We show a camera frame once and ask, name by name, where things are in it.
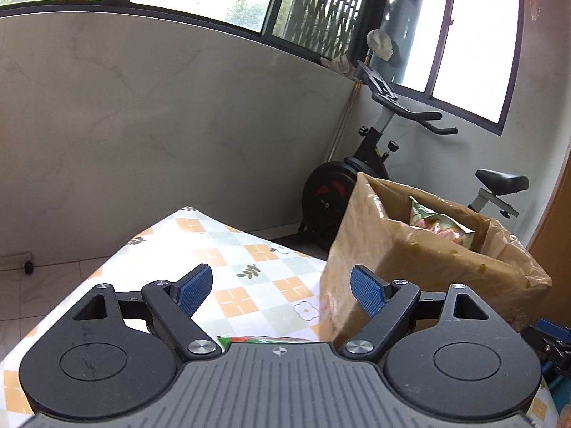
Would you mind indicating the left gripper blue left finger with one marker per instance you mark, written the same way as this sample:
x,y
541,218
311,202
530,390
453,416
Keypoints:
x,y
172,305

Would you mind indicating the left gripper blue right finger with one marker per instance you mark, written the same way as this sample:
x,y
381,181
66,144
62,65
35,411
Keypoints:
x,y
390,307

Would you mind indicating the orange green snack bag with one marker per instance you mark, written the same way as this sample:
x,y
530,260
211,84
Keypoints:
x,y
440,224

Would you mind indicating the cardboard box with plastic liner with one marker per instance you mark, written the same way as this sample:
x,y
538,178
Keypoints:
x,y
375,232

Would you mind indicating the floral checkered tablecloth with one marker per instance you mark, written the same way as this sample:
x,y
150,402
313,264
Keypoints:
x,y
93,362

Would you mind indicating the wooden door panel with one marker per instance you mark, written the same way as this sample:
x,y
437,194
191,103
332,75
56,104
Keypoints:
x,y
551,239

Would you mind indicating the black exercise bike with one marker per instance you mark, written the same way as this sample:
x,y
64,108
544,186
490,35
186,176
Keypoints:
x,y
327,190

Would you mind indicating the white cloth on pole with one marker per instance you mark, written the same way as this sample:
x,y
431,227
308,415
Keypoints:
x,y
380,44

